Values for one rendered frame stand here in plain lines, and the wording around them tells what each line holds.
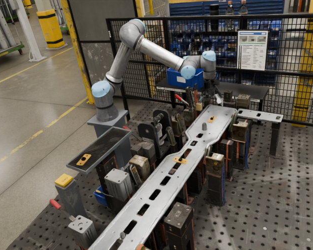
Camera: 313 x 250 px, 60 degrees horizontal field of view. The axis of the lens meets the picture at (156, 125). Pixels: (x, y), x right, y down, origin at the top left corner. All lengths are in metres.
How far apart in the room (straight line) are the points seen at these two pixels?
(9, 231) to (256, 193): 2.21
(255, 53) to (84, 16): 2.73
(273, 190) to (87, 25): 3.36
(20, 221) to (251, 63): 2.51
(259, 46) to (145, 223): 1.49
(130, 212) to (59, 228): 0.60
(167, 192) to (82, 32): 3.37
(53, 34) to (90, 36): 4.89
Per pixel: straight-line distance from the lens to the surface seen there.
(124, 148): 1.92
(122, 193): 1.32
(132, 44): 1.53
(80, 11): 4.26
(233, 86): 2.25
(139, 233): 1.21
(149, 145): 1.52
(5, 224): 3.09
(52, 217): 1.85
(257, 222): 1.62
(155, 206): 1.29
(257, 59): 2.18
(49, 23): 9.06
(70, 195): 1.34
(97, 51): 4.29
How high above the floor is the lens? 1.95
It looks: 31 degrees down
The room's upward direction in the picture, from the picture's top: 8 degrees counter-clockwise
